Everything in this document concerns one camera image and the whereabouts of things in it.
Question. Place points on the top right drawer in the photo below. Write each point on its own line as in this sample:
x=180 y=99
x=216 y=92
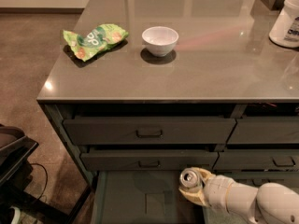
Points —
x=269 y=130

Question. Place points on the top left drawer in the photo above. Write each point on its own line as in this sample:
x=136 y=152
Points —
x=148 y=130

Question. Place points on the grey drawer cabinet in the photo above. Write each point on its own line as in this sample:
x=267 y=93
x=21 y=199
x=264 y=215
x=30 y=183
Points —
x=223 y=65

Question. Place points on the black cart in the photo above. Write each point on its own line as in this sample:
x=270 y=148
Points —
x=15 y=170

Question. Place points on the white plastic jar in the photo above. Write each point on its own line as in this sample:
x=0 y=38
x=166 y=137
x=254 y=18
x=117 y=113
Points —
x=285 y=31

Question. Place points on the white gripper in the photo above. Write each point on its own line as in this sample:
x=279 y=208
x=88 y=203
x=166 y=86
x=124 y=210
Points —
x=215 y=189

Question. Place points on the bottom right drawer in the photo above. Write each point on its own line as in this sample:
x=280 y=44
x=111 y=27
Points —
x=256 y=179

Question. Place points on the middle right drawer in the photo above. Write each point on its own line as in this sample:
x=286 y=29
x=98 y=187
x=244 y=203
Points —
x=257 y=160

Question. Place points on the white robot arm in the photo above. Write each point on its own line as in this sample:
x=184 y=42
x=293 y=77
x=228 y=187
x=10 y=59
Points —
x=271 y=203

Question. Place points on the white bowl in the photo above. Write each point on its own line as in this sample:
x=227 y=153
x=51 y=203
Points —
x=160 y=40

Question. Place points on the middle left drawer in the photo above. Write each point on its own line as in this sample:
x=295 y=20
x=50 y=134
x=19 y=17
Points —
x=116 y=160

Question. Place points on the open bottom left drawer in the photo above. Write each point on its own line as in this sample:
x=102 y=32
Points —
x=142 y=197

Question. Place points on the green snack bag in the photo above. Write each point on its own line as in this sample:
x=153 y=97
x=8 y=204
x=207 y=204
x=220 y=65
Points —
x=100 y=39

